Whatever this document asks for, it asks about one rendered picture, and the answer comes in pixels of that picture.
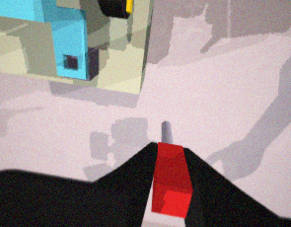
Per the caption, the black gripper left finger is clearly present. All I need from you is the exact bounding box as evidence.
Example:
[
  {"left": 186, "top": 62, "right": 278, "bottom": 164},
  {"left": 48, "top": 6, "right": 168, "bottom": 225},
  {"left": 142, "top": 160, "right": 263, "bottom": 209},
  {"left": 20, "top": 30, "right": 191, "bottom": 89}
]
[{"left": 0, "top": 142, "right": 158, "bottom": 227}]

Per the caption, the red-headed pin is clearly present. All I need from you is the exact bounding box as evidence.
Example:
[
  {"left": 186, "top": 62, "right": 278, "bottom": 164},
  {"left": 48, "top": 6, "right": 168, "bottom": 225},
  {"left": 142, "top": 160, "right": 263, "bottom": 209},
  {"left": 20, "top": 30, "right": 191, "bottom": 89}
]
[{"left": 151, "top": 120, "right": 193, "bottom": 219}]

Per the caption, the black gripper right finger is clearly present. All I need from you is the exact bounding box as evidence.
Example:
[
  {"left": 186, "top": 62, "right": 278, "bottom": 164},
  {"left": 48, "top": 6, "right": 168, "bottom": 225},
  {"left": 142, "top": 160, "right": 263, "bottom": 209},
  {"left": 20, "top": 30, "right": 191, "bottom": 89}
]
[{"left": 183, "top": 147, "right": 291, "bottom": 227}]

